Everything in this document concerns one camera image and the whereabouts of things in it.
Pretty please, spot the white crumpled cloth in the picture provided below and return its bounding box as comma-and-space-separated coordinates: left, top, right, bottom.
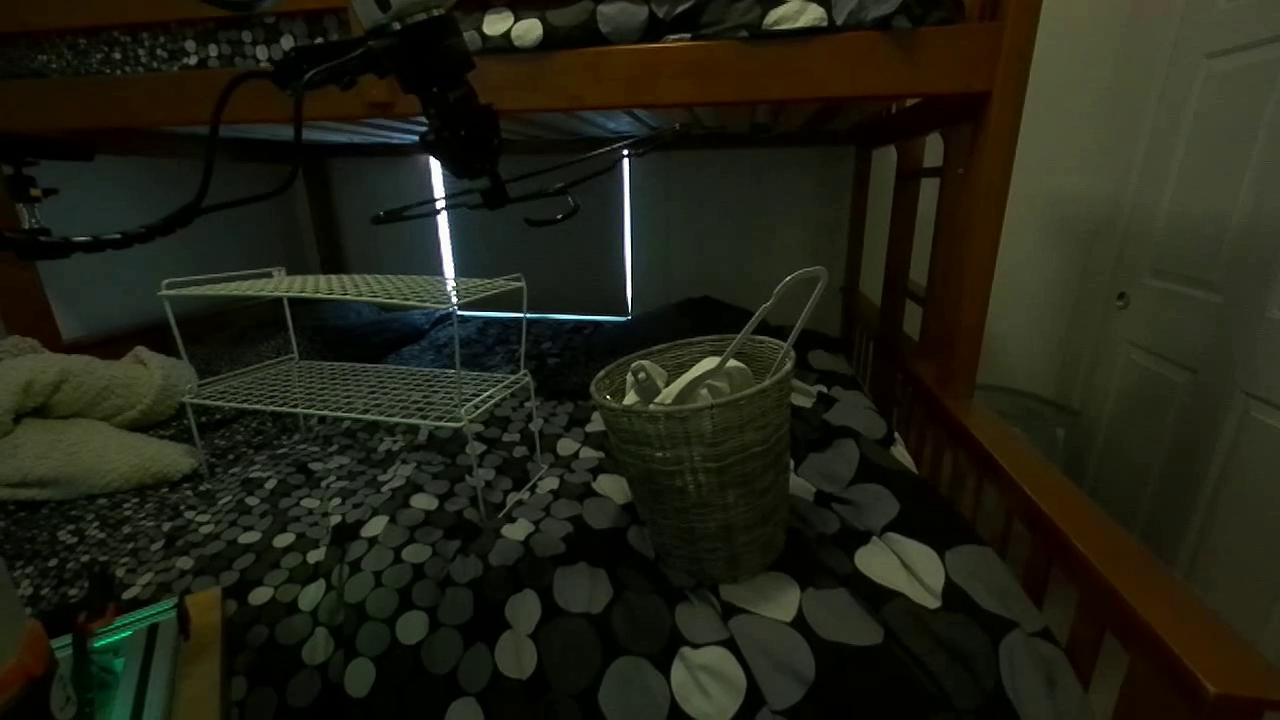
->
611, 352, 673, 407

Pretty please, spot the wooden bunk bed frame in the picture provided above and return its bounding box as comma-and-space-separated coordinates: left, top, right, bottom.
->
0, 0, 1280, 720

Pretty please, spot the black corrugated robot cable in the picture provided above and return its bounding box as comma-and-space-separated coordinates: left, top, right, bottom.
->
0, 64, 409, 264

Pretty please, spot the black spotted bedspread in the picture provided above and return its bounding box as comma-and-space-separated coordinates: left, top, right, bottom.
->
0, 297, 1112, 720

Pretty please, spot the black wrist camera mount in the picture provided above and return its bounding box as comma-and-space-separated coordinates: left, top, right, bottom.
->
270, 17, 471, 99

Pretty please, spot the grey woven basket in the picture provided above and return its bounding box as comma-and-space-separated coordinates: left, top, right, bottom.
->
583, 329, 802, 589

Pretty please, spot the white panelled door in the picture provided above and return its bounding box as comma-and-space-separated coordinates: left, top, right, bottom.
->
1052, 0, 1280, 662

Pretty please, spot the spotted bunk mattress bedding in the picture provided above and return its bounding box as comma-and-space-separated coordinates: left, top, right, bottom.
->
0, 0, 967, 78

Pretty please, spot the white plastic coat hanger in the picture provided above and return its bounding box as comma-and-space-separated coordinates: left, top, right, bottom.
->
645, 258, 831, 410

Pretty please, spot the black coat hanger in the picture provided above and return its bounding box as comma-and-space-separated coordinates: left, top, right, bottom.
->
368, 136, 635, 231

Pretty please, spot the white wire rack shelf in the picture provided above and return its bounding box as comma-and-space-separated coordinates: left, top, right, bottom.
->
155, 264, 539, 451

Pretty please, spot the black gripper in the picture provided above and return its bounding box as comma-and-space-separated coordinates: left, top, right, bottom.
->
417, 69, 519, 215

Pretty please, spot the pale crumpled towel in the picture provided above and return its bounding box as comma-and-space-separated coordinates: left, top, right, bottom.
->
0, 329, 207, 509

